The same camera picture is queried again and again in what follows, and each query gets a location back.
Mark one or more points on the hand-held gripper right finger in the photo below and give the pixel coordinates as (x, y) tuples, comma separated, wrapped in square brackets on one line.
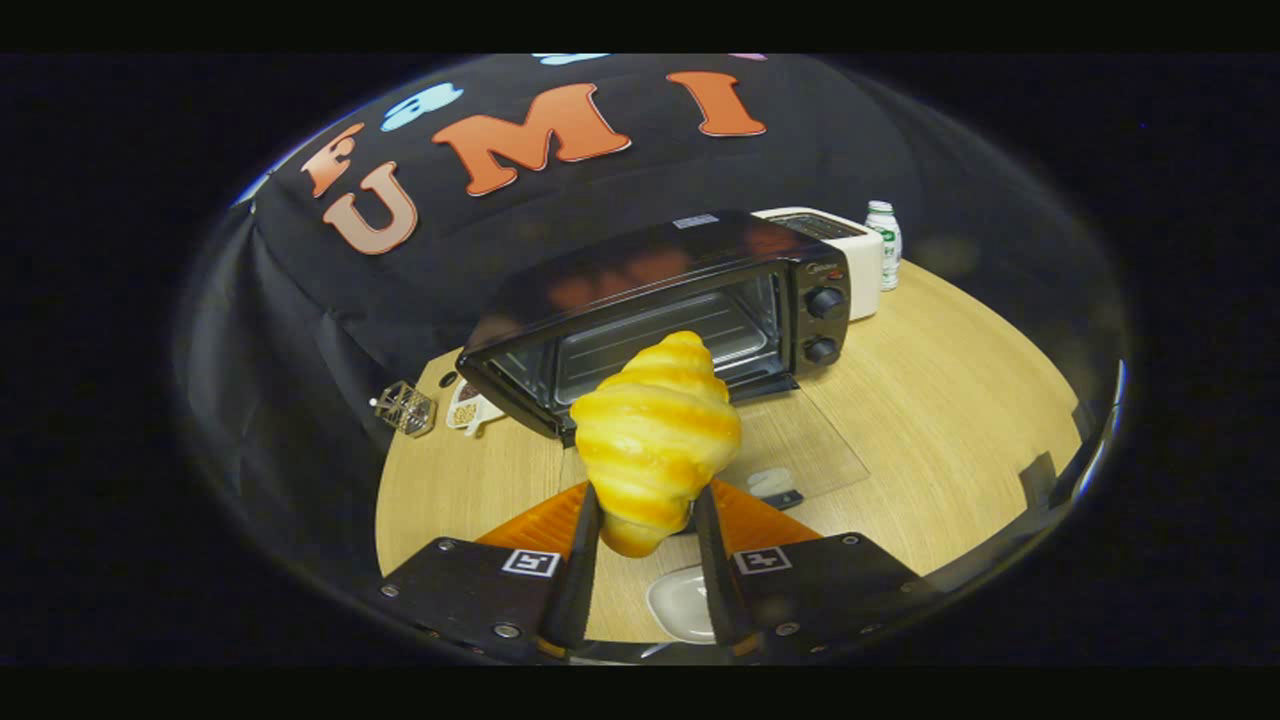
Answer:
[(718, 580)]

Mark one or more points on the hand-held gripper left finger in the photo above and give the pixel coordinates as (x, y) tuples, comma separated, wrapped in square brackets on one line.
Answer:
[(580, 580)]

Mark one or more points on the golden croissant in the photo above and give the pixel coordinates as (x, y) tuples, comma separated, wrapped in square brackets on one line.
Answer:
[(655, 440)]

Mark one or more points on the black toaster oven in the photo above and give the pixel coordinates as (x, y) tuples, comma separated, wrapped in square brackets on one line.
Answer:
[(825, 300)]

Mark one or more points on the white pop-up toaster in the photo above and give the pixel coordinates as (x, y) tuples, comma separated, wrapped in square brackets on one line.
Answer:
[(865, 265)]

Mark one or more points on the white plate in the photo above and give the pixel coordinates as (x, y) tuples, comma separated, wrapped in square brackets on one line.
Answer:
[(680, 605)]

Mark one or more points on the white divided snack dish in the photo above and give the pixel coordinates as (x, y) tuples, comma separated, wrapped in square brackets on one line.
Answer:
[(470, 408)]

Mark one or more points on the white bottle green label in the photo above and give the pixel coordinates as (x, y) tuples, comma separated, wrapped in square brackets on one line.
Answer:
[(884, 245)]

